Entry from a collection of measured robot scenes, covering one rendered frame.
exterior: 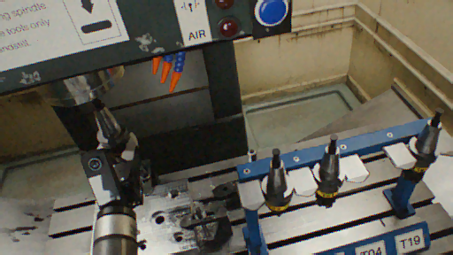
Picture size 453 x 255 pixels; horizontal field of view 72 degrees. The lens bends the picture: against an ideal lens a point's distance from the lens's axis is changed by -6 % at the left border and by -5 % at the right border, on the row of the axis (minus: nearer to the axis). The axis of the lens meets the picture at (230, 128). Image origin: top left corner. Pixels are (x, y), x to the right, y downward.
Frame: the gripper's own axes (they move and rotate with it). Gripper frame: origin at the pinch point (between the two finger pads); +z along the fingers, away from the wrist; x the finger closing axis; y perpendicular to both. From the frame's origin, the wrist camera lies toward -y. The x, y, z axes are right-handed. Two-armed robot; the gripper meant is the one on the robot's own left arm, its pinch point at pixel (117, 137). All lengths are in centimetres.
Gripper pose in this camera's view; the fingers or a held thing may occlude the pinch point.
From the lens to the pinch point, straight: 74.1
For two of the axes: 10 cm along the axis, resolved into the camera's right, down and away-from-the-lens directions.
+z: -2.0, -6.7, 7.1
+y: 1.2, 7.1, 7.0
